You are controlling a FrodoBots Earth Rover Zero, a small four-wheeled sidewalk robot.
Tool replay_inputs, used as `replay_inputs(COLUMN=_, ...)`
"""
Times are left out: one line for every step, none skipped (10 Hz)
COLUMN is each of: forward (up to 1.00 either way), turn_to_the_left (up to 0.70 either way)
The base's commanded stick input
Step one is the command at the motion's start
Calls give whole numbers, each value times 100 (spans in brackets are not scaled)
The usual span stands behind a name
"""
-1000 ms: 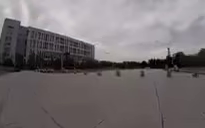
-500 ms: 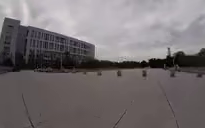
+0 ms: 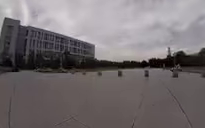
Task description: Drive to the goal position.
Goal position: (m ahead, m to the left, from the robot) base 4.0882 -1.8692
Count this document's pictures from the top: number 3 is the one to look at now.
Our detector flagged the grey paved plaza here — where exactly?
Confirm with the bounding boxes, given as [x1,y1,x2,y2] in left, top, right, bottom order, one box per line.
[0,68,205,128]

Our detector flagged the row of bollards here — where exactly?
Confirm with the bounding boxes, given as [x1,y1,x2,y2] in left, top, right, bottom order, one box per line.
[69,68,205,79]

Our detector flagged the large pale building with windows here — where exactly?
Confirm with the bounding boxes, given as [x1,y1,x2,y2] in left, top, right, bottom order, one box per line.
[0,17,96,70]

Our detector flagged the pole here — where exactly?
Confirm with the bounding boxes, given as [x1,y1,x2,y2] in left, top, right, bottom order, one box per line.
[166,46,172,60]

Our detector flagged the white vehicle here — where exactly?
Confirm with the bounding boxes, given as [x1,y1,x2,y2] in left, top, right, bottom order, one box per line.
[170,63,183,73]

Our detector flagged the row of trees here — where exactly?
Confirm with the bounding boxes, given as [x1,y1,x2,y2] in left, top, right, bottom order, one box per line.
[66,47,205,70]

